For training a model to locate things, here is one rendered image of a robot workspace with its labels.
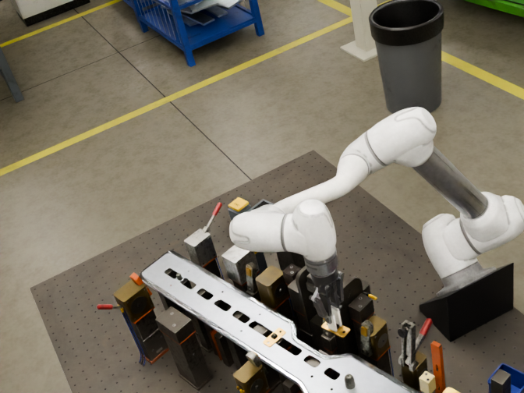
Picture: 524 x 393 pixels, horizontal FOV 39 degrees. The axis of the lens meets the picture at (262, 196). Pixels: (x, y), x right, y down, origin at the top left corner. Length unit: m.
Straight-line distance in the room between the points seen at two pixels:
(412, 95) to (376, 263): 2.29
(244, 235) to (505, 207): 1.12
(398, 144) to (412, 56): 2.81
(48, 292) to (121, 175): 2.10
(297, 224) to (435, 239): 1.02
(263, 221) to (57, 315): 1.71
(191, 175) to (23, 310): 1.50
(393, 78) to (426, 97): 0.28
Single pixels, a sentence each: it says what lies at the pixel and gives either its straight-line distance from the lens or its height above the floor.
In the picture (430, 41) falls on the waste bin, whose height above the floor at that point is 0.57.
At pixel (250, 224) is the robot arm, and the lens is 1.95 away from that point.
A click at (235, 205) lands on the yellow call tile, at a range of 2.90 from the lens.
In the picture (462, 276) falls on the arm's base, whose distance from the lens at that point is 2.81.
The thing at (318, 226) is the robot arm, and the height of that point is 1.69.
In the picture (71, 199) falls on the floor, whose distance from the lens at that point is 5.50.
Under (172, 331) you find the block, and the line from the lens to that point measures 2.67.
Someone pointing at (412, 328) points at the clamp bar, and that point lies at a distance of 2.23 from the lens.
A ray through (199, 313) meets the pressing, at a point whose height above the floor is 1.00.
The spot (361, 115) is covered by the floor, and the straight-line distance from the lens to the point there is 5.50.
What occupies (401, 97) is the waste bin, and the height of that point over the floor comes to 0.17.
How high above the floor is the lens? 2.88
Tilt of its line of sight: 36 degrees down
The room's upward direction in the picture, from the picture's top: 14 degrees counter-clockwise
